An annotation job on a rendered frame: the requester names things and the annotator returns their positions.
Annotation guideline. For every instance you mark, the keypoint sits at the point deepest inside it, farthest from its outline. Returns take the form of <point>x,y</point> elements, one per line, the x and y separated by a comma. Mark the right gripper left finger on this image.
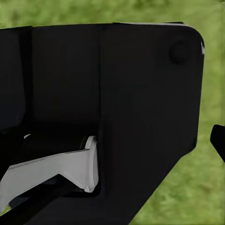
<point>11,140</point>

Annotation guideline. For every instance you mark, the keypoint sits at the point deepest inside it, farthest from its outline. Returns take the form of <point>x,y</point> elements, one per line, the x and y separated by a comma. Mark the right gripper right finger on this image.
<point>217,138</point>

